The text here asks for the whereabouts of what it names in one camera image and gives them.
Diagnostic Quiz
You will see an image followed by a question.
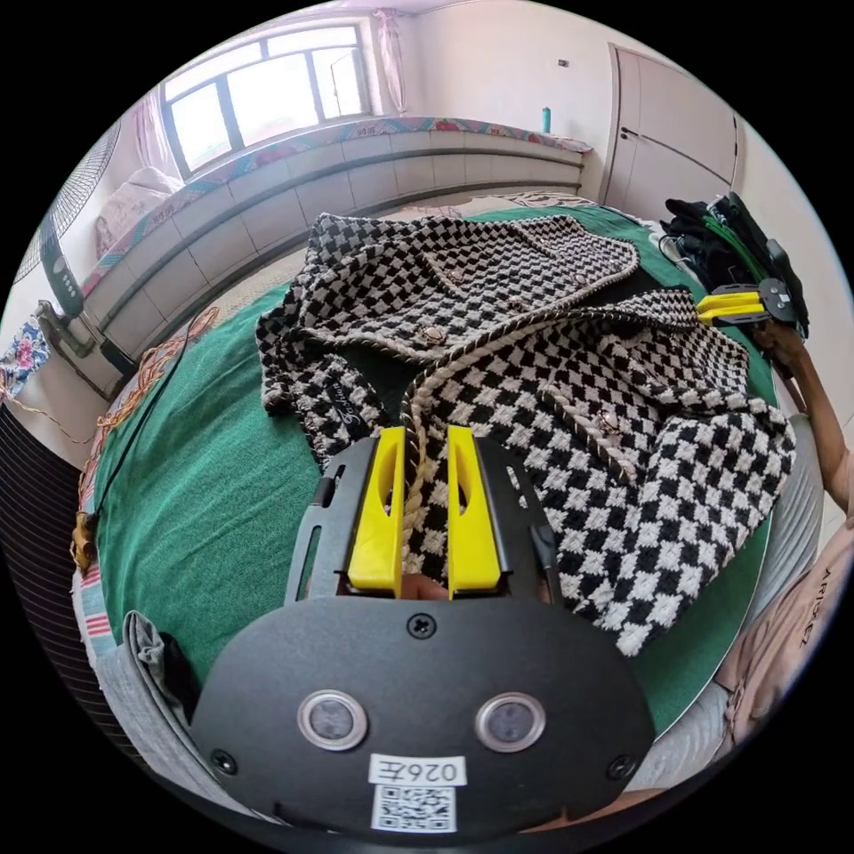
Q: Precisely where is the black and white checkered jacket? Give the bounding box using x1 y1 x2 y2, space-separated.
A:
255 212 799 659

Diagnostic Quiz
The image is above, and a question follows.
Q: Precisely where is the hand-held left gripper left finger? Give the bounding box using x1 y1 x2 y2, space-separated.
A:
347 427 407 598

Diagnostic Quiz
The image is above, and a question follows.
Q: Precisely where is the window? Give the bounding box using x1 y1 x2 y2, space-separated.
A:
158 23 375 181

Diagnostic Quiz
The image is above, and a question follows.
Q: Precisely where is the person's body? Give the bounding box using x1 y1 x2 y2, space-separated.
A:
714 517 854 769

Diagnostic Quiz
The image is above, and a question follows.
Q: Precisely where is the folded pink floral quilt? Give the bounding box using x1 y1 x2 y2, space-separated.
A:
93 166 185 262

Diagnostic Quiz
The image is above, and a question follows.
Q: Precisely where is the black cable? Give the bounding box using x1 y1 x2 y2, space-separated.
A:
85 305 222 535

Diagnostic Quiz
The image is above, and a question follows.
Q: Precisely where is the pile of clothes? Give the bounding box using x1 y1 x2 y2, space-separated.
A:
658 195 761 294

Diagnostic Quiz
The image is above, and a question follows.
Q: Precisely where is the orange cord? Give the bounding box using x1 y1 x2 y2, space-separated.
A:
69 317 222 575

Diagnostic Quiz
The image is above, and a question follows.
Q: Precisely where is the standing fan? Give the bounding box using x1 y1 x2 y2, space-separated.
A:
3 109 125 321

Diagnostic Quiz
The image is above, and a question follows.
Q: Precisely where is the white cupboard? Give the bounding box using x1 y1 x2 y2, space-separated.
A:
600 41 748 212

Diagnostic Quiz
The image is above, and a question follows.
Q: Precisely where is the blue floral cloth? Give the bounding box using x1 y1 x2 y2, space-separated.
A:
0 318 52 401

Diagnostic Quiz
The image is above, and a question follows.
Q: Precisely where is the bed with green sheet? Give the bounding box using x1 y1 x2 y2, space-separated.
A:
71 189 832 812

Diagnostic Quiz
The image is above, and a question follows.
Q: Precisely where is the pink curtain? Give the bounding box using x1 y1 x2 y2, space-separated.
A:
370 6 409 118
132 90 176 181

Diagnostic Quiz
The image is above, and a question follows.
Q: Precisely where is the person's right hand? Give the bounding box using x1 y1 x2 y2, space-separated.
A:
759 319 814 383

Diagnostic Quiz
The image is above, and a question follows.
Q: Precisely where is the person's right forearm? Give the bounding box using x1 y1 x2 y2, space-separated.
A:
790 353 854 532

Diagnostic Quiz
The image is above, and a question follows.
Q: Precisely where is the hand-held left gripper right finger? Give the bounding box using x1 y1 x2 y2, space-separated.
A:
447 424 501 600

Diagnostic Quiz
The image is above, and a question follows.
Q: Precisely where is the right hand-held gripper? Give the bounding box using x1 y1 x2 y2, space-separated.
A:
696 238 811 336

